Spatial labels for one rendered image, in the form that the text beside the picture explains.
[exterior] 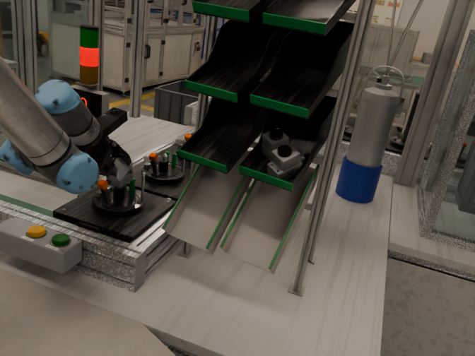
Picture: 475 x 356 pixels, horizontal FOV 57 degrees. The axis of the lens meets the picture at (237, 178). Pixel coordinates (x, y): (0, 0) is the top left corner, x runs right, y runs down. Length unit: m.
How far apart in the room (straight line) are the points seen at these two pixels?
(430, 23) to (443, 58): 9.39
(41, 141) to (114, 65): 5.67
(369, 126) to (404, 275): 0.55
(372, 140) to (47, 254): 1.19
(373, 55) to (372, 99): 6.58
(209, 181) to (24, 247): 0.47
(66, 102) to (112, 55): 5.52
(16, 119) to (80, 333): 0.49
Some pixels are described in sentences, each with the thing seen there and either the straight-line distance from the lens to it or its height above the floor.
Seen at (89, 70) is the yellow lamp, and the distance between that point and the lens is 1.33.
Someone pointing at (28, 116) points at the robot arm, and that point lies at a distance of 0.76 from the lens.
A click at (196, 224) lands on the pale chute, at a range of 1.09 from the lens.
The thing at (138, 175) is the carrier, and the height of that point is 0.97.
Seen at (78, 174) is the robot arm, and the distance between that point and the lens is 0.82.
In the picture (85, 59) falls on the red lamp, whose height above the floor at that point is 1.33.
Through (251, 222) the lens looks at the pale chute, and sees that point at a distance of 1.07.
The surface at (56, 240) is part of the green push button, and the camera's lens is 1.12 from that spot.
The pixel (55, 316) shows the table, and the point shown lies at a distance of 1.08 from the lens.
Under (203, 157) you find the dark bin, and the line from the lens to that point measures 1.02.
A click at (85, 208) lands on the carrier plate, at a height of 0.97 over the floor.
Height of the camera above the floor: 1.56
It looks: 23 degrees down
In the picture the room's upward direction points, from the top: 9 degrees clockwise
